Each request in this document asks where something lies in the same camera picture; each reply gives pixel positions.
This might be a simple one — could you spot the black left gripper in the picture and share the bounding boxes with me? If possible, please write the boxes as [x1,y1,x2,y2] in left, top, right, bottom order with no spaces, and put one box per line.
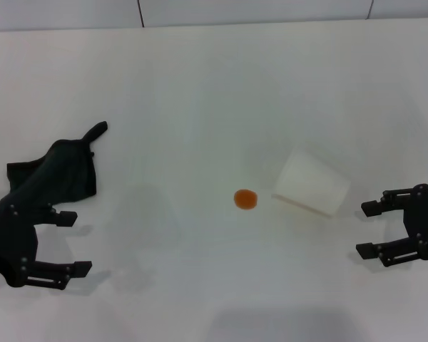
[0,202,93,291]

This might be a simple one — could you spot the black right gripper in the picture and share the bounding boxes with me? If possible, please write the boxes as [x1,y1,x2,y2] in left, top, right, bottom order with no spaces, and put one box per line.
[355,183,428,268]

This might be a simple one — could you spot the dark blue rag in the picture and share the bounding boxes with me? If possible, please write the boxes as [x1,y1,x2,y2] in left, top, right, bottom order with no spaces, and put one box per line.
[0,120,108,219]

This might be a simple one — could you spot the white paper cup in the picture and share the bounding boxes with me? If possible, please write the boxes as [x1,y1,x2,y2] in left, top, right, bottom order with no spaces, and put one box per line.
[270,148,352,219]

